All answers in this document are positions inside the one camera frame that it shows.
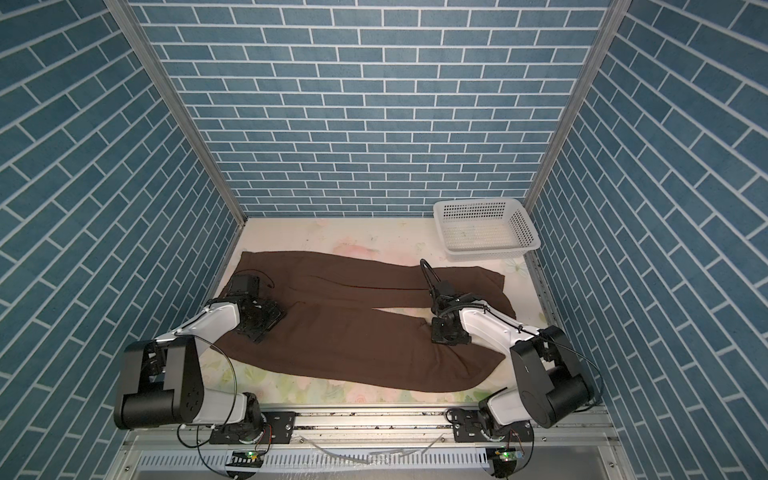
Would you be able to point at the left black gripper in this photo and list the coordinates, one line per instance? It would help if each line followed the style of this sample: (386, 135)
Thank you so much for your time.
(276, 312)

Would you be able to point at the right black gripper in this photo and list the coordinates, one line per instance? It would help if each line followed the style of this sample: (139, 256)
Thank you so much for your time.
(438, 339)

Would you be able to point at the brown trousers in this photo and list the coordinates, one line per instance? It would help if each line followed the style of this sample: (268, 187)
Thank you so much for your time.
(342, 323)

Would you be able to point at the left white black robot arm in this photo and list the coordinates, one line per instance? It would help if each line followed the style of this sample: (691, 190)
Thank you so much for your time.
(161, 381)

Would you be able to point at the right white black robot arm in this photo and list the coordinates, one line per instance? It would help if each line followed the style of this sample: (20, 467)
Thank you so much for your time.
(550, 380)

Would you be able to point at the white plastic perforated basket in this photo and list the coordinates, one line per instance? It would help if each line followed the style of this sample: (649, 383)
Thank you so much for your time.
(492, 228)

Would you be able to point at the right green circuit board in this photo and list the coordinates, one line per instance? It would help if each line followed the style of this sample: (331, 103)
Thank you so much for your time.
(504, 457)

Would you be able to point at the green circuit board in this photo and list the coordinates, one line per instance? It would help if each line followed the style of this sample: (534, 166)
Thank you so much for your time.
(504, 457)
(246, 459)

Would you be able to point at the left green circuit board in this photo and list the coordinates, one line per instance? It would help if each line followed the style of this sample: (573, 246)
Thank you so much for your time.
(246, 459)

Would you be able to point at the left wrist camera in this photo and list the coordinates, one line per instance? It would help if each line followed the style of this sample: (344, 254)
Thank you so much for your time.
(243, 285)

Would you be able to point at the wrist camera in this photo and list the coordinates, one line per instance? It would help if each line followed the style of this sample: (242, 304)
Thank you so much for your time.
(443, 291)
(243, 285)

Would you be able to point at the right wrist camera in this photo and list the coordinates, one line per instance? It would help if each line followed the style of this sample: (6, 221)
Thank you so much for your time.
(443, 291)

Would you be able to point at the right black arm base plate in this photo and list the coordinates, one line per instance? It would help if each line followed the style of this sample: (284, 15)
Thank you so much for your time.
(470, 426)

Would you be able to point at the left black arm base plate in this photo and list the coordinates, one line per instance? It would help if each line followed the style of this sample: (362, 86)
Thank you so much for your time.
(267, 428)

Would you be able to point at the right aluminium corner post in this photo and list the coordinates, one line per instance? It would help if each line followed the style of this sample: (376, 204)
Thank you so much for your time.
(606, 33)

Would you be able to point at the aluminium corner post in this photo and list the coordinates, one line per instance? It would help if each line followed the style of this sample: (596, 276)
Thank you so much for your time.
(129, 25)
(606, 33)

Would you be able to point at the aluminium front mounting rail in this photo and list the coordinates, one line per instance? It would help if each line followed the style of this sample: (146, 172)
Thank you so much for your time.
(360, 426)

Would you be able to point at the white slotted cable duct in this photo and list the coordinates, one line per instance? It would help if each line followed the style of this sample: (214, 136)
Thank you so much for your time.
(311, 460)

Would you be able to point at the left aluminium corner post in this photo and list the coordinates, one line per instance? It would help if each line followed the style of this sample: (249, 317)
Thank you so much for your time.
(129, 25)

